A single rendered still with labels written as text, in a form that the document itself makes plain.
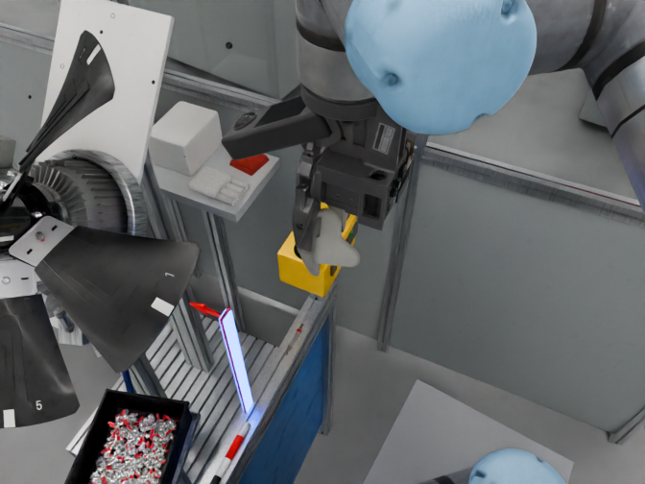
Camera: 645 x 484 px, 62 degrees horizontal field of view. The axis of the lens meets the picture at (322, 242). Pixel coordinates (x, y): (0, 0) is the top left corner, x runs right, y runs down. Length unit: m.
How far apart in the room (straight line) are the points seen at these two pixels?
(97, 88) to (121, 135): 0.31
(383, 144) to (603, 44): 0.17
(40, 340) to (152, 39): 0.59
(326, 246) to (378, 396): 1.58
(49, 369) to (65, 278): 0.22
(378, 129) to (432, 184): 1.02
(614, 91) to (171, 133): 1.27
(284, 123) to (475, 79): 0.22
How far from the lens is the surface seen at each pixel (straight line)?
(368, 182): 0.43
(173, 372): 2.07
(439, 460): 0.88
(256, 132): 0.47
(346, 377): 2.08
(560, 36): 0.30
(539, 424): 2.14
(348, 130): 0.43
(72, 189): 1.08
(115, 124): 1.17
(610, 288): 1.57
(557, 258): 1.51
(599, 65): 0.32
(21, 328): 1.08
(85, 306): 0.91
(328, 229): 0.49
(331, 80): 0.38
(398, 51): 0.24
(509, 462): 0.66
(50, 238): 1.00
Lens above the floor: 1.86
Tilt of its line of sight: 50 degrees down
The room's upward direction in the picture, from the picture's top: straight up
